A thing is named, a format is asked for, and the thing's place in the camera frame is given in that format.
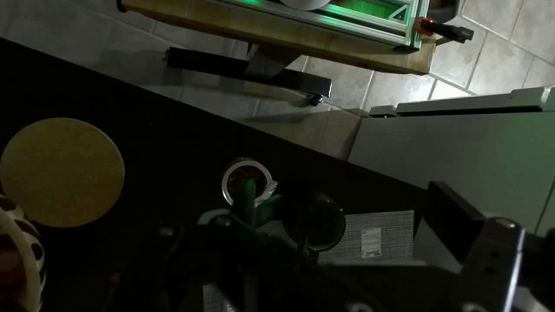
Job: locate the zebra patterned wooden bowl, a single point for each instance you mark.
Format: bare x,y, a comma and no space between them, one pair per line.
24,260

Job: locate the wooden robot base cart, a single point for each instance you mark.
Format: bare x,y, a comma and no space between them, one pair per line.
384,34

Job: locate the small ceramic cup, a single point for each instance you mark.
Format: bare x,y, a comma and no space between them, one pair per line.
247,168

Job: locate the dark green mug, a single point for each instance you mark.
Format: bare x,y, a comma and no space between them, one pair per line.
315,222

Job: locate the black side table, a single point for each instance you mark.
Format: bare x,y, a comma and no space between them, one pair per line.
150,253

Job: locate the round wooden coaster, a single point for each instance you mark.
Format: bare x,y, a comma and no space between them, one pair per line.
64,171

